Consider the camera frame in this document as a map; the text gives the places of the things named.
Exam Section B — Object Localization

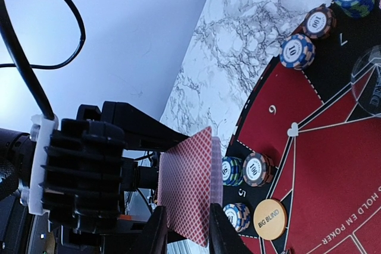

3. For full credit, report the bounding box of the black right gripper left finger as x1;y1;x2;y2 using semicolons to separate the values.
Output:
130;206;168;254

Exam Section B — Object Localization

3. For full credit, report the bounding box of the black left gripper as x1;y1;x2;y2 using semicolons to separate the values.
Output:
19;101;191;234

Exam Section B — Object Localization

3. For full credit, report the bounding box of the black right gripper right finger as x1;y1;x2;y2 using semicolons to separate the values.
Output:
209;203;252;254

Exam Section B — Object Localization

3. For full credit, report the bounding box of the white blue chip pile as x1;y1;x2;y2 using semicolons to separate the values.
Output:
223;203;251;233
279;33;316;70

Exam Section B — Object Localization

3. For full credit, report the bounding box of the orange round blind button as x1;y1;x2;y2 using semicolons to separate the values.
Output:
252;199;288;240

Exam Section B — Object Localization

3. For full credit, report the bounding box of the small orange black chip pile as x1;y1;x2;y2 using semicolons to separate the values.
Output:
242;152;276;187

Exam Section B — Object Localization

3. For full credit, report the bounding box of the blue green chip stack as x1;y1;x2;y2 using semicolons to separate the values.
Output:
302;5;337;39

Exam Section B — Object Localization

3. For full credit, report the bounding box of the clear round dealer button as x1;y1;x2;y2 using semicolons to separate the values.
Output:
351;45;380;117

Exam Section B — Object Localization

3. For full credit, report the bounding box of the red playing card deck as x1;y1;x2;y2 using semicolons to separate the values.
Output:
211;137;223;206

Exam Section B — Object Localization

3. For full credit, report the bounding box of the round red black poker mat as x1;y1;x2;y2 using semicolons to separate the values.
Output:
224;5;380;253

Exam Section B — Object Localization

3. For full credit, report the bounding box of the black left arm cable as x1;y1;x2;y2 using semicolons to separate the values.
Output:
0;0;87;118

